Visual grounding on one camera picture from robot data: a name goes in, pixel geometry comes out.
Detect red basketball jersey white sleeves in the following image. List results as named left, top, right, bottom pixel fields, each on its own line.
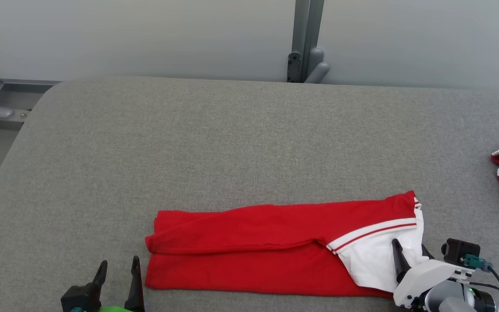
left=144, top=190, right=426, bottom=300

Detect grey post with bracket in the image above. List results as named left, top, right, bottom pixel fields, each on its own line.
left=287, top=0, right=331, bottom=84

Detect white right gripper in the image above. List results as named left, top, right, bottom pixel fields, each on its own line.
left=391, top=238, right=476, bottom=309

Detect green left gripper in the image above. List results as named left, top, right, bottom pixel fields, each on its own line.
left=89, top=255, right=146, bottom=312

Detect right black cable teal connector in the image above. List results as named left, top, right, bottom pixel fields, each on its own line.
left=463, top=254, right=499, bottom=312

